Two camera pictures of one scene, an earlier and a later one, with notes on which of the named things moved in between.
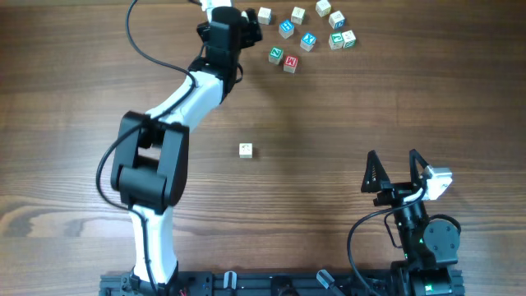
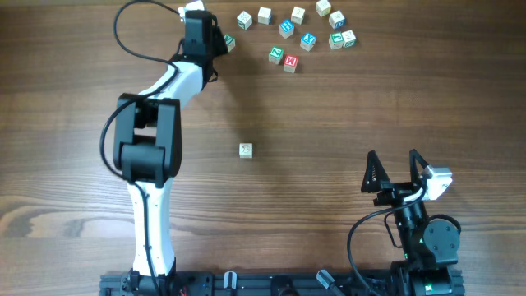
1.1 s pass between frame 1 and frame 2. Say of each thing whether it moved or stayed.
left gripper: moved
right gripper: stayed
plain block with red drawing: stayed
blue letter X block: stayed
